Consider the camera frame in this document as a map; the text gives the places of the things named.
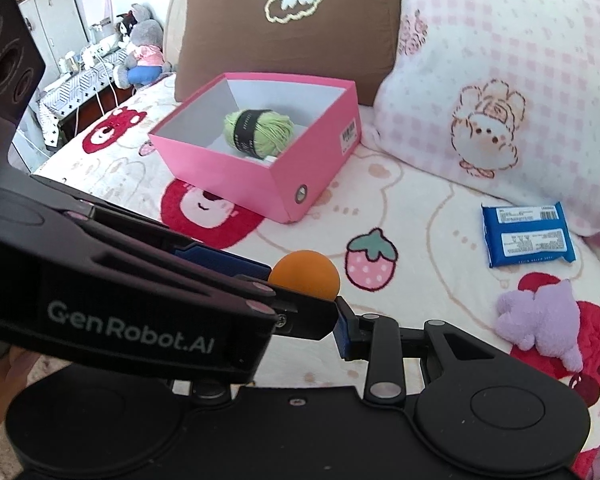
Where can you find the white cabinet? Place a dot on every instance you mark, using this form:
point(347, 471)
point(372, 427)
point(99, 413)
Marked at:
point(55, 25)

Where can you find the orange ball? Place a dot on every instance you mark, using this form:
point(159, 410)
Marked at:
point(305, 272)

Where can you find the blue wipes packet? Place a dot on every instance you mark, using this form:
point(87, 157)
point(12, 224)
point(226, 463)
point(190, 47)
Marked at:
point(530, 227)

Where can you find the pink checked pillow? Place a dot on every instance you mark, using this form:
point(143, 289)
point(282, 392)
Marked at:
point(505, 35)

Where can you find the side table with patterned cloth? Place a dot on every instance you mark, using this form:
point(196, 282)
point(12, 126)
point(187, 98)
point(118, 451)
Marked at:
point(75, 90)

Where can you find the black and white plush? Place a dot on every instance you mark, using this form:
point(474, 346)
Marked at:
point(126, 25)

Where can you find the brown pillow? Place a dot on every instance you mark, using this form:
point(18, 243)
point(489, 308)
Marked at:
point(330, 50)

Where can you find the person's left hand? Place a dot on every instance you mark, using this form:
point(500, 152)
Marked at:
point(5, 390)

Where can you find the pink cardboard box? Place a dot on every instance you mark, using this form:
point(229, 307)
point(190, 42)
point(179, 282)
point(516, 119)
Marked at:
point(240, 185)

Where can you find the purple plush toy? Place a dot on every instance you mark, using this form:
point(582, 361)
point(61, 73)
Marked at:
point(545, 320)

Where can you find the green yarn ball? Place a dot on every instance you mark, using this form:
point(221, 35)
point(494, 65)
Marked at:
point(270, 132)

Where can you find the grey rabbit plush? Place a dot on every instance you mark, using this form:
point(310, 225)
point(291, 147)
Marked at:
point(147, 42)

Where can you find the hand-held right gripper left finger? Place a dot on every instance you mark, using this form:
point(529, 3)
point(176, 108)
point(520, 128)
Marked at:
point(207, 394)

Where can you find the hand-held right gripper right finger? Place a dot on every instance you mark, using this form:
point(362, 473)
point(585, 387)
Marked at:
point(344, 330)

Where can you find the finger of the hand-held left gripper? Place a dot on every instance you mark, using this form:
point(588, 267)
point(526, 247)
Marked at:
point(215, 260)
point(305, 317)

